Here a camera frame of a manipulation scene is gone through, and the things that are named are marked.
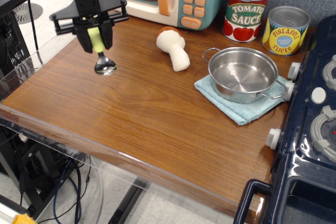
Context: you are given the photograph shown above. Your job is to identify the spoon with yellow-green handle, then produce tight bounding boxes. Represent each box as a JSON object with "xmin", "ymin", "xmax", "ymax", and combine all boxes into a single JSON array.
[{"xmin": 81, "ymin": 17, "xmax": 117, "ymax": 76}]

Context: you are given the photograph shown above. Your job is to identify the tomato sauce can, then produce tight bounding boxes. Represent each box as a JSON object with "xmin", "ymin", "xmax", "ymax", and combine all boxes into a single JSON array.
[{"xmin": 223, "ymin": 0, "xmax": 268, "ymax": 42}]

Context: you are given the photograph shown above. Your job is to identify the plush mushroom toy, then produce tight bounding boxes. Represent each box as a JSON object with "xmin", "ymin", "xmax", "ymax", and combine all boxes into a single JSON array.
[{"xmin": 156, "ymin": 26, "xmax": 190, "ymax": 72}]

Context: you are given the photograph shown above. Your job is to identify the stainless steel pot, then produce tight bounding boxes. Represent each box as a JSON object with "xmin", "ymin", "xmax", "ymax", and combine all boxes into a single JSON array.
[{"xmin": 202, "ymin": 47, "xmax": 286, "ymax": 103}]

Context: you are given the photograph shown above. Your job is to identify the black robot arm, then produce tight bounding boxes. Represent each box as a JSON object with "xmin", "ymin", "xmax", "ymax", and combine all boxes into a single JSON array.
[{"xmin": 49, "ymin": 0, "xmax": 129, "ymax": 53}]

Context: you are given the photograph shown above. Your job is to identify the dark blue toy stove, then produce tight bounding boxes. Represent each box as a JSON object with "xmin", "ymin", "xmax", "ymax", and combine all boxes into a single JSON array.
[{"xmin": 234, "ymin": 16, "xmax": 335, "ymax": 223}]

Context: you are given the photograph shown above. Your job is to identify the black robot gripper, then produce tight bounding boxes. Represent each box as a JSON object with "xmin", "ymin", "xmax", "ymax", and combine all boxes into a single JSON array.
[{"xmin": 49, "ymin": 0, "xmax": 129, "ymax": 53}]

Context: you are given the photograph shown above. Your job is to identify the black table leg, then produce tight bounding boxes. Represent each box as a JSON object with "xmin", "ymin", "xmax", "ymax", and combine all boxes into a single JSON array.
[{"xmin": 108, "ymin": 185, "xmax": 143, "ymax": 224}]

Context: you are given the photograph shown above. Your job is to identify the black cable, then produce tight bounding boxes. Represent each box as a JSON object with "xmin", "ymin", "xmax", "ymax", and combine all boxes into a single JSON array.
[{"xmin": 36, "ymin": 155, "xmax": 92, "ymax": 224}]

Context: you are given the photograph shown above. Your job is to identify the round floor vent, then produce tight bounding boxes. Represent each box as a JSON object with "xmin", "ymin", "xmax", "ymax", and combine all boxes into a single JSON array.
[{"xmin": 13, "ymin": 3, "xmax": 43, "ymax": 25}]

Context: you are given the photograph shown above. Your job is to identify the blue cable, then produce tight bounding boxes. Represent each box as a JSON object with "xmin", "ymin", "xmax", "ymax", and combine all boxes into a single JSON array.
[{"xmin": 53, "ymin": 159, "xmax": 82, "ymax": 224}]

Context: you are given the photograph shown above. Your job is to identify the light blue folded cloth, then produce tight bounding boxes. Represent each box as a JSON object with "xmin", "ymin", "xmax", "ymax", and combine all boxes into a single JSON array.
[{"xmin": 194, "ymin": 75, "xmax": 285, "ymax": 126}]

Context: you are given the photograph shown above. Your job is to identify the pineapple slices can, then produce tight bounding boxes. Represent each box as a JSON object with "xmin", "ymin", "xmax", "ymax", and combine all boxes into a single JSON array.
[{"xmin": 262, "ymin": 6, "xmax": 311, "ymax": 56}]

